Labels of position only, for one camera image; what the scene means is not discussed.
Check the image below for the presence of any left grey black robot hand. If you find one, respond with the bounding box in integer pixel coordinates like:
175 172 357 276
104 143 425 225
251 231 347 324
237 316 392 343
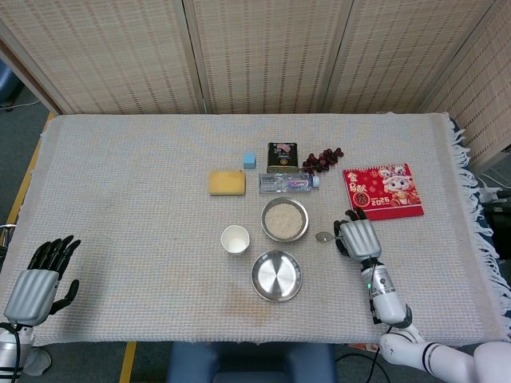
2 235 81 326

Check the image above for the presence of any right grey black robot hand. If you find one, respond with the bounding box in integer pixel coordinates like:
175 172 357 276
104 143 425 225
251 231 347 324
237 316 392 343
333 207 382 263

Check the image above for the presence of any black device box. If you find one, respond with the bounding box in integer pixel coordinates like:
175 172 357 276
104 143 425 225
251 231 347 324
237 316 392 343
478 187 511 240

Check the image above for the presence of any stainless steel plate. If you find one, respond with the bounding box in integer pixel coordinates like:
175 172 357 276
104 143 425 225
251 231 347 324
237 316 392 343
251 250 303 303

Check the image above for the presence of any white paper cup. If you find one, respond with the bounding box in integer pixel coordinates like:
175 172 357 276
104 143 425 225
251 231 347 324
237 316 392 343
220 224 251 257

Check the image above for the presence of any dark tin can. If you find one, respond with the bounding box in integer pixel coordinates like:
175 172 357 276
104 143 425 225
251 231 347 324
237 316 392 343
266 142 301 175

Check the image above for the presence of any bamboo folding screen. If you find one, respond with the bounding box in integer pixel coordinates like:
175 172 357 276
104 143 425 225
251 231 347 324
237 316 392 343
0 0 511 168

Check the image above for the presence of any white woven tablecloth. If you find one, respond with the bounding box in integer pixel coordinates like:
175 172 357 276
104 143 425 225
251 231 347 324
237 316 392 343
7 113 511 346

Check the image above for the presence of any clear plastic water bottle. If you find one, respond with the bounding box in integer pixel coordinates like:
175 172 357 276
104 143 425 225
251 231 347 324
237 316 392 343
258 172 321 195

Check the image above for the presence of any stainless steel bowl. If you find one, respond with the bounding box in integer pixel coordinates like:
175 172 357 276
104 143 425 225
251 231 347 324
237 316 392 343
260 197 310 243

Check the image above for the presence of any red grape bunch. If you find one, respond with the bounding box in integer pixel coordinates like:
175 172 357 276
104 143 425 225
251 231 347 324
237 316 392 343
301 148 345 174

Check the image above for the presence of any red desk calendar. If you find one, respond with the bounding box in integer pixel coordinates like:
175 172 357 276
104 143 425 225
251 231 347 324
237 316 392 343
343 162 426 222

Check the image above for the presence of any yellow green sponge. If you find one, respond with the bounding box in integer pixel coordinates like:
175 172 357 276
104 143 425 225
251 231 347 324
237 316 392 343
208 170 247 197

